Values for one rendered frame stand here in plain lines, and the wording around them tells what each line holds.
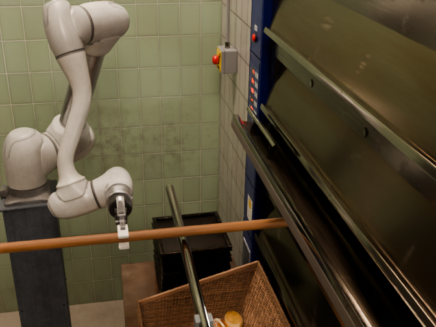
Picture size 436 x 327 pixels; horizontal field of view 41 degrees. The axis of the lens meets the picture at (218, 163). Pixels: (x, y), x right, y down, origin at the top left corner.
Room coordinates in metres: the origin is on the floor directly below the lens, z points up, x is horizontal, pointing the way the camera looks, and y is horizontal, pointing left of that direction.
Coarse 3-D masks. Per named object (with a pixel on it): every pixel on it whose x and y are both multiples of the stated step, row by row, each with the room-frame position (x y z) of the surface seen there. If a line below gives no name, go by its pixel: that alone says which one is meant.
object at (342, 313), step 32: (256, 128) 1.83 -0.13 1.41; (256, 160) 1.55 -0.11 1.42; (288, 160) 1.59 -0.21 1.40; (288, 192) 1.37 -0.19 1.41; (320, 192) 1.41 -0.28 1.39; (288, 224) 1.22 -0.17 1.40; (320, 224) 1.22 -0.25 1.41; (352, 256) 1.09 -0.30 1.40; (352, 288) 0.96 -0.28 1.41; (384, 288) 0.98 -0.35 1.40; (384, 320) 0.87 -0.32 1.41; (416, 320) 0.89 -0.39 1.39
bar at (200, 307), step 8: (168, 192) 1.81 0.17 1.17; (176, 200) 1.75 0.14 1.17; (176, 208) 1.69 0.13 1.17; (176, 216) 1.64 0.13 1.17; (176, 224) 1.59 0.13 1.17; (184, 240) 1.50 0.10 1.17; (184, 248) 1.45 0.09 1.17; (184, 256) 1.42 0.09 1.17; (192, 256) 1.42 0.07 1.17; (184, 264) 1.39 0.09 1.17; (192, 264) 1.38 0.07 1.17; (192, 272) 1.33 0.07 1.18; (192, 280) 1.30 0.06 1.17; (192, 288) 1.27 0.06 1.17; (200, 288) 1.28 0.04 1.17; (192, 296) 1.24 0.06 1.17; (200, 296) 1.23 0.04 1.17; (200, 304) 1.20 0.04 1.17; (200, 312) 1.17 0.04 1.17; (200, 320) 1.14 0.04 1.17; (208, 320) 1.14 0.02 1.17
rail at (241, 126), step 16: (240, 128) 1.76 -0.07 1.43; (256, 144) 1.63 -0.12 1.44; (272, 176) 1.41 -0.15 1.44; (288, 208) 1.25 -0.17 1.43; (304, 224) 1.16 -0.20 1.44; (320, 256) 1.04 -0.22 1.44; (336, 272) 0.98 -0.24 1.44; (336, 288) 0.94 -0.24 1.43; (352, 304) 0.88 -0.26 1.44; (352, 320) 0.85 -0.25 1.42; (368, 320) 0.84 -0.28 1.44
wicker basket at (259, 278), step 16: (224, 272) 1.83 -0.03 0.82; (240, 272) 1.84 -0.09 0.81; (256, 272) 1.83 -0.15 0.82; (176, 288) 1.79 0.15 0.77; (208, 288) 1.82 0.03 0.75; (224, 288) 1.83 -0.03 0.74; (240, 288) 1.84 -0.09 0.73; (256, 288) 1.78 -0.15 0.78; (272, 288) 1.70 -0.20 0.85; (144, 304) 1.76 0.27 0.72; (160, 304) 1.78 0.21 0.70; (176, 304) 1.79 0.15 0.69; (192, 304) 1.80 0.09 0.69; (208, 304) 1.82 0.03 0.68; (240, 304) 1.85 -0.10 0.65; (256, 304) 1.74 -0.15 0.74; (272, 304) 1.64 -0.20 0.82; (144, 320) 1.76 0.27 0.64; (160, 320) 1.77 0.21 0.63; (176, 320) 1.79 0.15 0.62; (192, 320) 1.80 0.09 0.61; (256, 320) 1.70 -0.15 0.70; (272, 320) 1.59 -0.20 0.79
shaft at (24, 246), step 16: (208, 224) 1.53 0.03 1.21; (224, 224) 1.53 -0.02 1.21; (240, 224) 1.54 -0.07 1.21; (256, 224) 1.54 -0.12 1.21; (272, 224) 1.55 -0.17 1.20; (32, 240) 1.43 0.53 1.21; (48, 240) 1.43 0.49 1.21; (64, 240) 1.43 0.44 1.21; (80, 240) 1.44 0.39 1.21; (96, 240) 1.45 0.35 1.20; (112, 240) 1.45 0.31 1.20; (128, 240) 1.46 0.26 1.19
